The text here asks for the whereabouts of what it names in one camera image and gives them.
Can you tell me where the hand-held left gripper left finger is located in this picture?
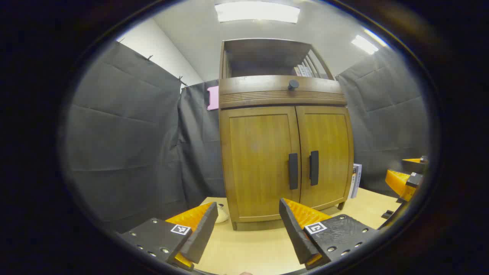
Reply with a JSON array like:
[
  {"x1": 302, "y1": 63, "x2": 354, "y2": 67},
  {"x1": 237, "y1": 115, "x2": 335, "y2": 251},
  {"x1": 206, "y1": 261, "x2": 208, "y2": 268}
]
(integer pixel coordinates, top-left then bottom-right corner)
[{"x1": 117, "y1": 202, "x2": 219, "y2": 272}]

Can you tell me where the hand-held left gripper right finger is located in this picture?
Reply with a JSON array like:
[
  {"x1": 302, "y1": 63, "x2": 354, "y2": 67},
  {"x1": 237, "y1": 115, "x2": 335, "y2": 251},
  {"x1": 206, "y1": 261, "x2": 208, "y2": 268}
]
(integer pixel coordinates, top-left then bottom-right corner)
[{"x1": 279, "y1": 198, "x2": 379, "y2": 271}]

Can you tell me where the wooden shoe cabinet door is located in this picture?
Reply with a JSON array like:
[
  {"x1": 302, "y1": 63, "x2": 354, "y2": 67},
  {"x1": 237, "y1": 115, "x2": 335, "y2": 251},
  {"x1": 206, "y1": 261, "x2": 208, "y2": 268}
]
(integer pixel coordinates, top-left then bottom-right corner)
[
  {"x1": 295, "y1": 105, "x2": 354, "y2": 210},
  {"x1": 221, "y1": 106, "x2": 302, "y2": 223}
]

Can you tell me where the wooden double-door shoe cabinet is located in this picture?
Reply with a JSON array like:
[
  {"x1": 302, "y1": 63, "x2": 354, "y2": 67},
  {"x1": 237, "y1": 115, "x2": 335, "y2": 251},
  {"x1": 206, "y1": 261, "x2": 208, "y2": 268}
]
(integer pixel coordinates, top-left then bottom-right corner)
[{"x1": 219, "y1": 38, "x2": 355, "y2": 231}]

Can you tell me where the wooden cabinet drawer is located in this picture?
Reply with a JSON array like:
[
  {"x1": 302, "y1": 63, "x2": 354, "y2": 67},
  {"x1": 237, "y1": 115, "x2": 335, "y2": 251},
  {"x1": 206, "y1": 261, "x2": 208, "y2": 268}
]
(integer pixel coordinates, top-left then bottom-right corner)
[{"x1": 219, "y1": 75, "x2": 347, "y2": 110}]

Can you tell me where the white round object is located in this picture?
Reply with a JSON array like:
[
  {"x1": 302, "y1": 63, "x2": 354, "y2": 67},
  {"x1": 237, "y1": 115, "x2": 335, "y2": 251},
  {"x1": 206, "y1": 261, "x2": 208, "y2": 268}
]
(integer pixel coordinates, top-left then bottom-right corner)
[{"x1": 215, "y1": 204, "x2": 230, "y2": 224}]

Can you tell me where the black backdrop cloth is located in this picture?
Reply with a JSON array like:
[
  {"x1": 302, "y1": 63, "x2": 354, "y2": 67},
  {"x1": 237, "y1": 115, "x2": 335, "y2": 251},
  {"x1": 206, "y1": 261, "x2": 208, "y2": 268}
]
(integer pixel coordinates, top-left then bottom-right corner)
[{"x1": 65, "y1": 40, "x2": 430, "y2": 233}]

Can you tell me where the small ceiling light panel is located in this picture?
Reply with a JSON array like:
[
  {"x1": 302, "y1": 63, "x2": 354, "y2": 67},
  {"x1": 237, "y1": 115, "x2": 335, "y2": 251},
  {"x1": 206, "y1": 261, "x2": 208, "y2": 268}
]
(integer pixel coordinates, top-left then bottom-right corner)
[{"x1": 351, "y1": 34, "x2": 379, "y2": 55}]

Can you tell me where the large ceiling light panel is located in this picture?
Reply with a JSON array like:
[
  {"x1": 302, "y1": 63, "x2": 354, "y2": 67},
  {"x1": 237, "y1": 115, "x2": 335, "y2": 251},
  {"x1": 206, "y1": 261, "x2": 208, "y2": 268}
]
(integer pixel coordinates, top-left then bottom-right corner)
[{"x1": 215, "y1": 1, "x2": 301, "y2": 24}]

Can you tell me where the black door handle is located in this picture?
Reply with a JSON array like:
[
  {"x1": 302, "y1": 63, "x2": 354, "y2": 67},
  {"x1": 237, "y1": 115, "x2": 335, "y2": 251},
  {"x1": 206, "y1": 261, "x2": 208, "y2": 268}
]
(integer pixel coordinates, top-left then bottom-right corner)
[
  {"x1": 288, "y1": 153, "x2": 299, "y2": 190},
  {"x1": 309, "y1": 150, "x2": 319, "y2": 186}
]

